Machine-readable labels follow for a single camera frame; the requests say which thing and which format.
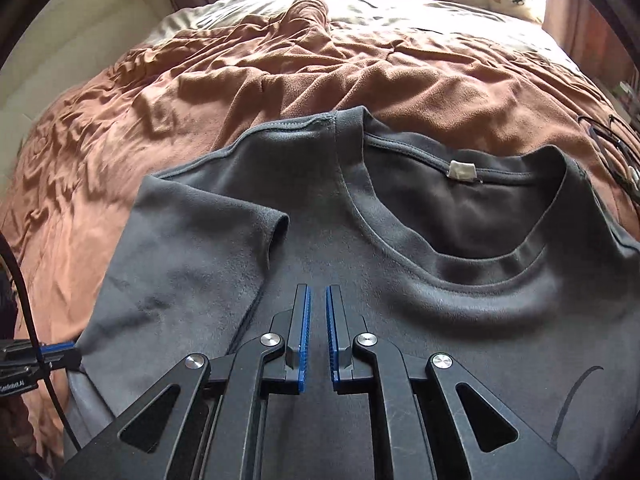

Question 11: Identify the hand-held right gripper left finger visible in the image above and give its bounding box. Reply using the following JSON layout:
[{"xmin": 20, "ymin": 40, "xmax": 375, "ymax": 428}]
[{"xmin": 60, "ymin": 284, "xmax": 313, "ymax": 480}]

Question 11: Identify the black cable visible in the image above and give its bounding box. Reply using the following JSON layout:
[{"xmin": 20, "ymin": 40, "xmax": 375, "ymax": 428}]
[{"xmin": 0, "ymin": 232, "xmax": 83, "ymax": 451}]

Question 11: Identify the grey t-shirt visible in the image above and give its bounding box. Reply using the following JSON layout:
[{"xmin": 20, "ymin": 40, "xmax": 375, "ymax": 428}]
[{"xmin": 62, "ymin": 105, "xmax": 640, "ymax": 480}]

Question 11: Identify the cream padded headboard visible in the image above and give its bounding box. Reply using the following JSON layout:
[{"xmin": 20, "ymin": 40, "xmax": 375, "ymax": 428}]
[{"xmin": 0, "ymin": 0, "xmax": 171, "ymax": 126}]

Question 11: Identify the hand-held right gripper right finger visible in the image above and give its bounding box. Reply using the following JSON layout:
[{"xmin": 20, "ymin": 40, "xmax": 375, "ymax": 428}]
[{"xmin": 325, "ymin": 284, "xmax": 583, "ymax": 480}]

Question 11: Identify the cream bed sheet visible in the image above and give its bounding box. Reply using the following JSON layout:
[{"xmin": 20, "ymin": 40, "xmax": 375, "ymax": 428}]
[{"xmin": 145, "ymin": 0, "xmax": 581, "ymax": 76}]

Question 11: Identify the brown fleece blanket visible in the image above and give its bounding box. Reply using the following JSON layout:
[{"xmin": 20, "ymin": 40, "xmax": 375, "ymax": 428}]
[{"xmin": 0, "ymin": 0, "xmax": 640, "ymax": 461}]

